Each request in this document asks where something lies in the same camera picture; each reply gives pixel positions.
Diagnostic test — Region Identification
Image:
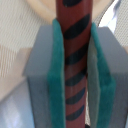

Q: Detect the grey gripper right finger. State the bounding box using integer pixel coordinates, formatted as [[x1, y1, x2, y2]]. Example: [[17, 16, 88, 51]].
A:
[[88, 24, 128, 128]]

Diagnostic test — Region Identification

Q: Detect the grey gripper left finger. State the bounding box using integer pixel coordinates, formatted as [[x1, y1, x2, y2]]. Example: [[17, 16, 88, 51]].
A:
[[24, 19, 66, 128]]

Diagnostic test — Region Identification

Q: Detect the red-brown sausage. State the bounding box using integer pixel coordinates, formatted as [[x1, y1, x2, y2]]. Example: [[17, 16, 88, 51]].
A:
[[56, 0, 93, 128]]

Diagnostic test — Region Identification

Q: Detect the beige woven placemat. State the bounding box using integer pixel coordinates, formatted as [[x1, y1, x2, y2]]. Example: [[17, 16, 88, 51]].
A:
[[0, 0, 128, 101]]

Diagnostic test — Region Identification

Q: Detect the round wooden plate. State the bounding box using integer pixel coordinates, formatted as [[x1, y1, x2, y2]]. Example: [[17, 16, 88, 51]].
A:
[[26, 0, 111, 26]]

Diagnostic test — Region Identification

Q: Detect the knife with orange handle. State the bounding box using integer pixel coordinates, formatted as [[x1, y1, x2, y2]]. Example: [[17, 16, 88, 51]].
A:
[[98, 0, 122, 33]]

